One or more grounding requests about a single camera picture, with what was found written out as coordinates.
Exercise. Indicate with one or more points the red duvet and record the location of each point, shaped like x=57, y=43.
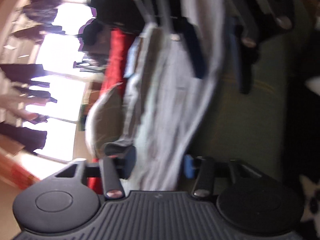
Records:
x=105, y=118

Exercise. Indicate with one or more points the green bed sheet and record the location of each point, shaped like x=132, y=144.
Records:
x=248, y=127

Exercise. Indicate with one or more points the grey printed garment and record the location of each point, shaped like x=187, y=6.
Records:
x=164, y=102

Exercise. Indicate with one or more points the black backpack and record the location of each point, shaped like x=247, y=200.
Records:
x=113, y=19

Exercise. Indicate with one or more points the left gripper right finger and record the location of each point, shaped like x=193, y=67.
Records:
x=205, y=171

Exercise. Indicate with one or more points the clothes rack with garments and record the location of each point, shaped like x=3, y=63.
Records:
x=13, y=138

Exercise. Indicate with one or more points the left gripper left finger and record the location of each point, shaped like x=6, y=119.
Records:
x=104, y=174

